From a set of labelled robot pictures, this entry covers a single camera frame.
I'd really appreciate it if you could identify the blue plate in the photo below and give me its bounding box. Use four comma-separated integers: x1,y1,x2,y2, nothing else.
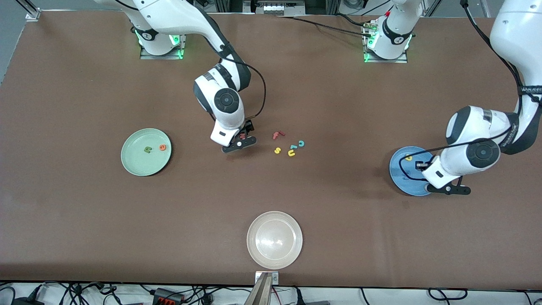
389,146,437,197

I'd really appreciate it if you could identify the green plate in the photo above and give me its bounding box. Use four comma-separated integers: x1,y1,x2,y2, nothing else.
121,128,172,177

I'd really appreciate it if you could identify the white plate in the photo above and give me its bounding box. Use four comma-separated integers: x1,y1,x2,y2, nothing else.
246,211,304,270

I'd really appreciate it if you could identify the white device behind table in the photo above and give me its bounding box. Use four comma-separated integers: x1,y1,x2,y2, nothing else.
243,0,306,16

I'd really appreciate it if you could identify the black orange power adapter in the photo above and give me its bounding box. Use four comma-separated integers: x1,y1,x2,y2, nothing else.
152,288,185,305

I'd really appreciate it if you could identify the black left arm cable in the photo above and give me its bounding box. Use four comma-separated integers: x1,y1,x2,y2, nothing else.
400,0,542,182

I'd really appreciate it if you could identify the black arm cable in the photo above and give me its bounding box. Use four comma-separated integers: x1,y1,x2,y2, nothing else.
219,42,267,122
400,0,542,182

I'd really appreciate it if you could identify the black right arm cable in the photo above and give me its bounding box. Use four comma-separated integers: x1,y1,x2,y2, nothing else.
219,42,267,122

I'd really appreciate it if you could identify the black looped cable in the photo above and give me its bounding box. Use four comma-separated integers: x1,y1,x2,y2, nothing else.
428,288,469,302

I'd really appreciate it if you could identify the black cable on table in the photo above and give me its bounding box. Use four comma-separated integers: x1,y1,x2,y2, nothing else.
275,14,375,38

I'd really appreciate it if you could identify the aluminium camera post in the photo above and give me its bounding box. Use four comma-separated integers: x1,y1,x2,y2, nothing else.
245,271,279,305

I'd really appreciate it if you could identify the aluminium frame corner bracket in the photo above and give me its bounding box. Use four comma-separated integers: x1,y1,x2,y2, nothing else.
16,0,41,22

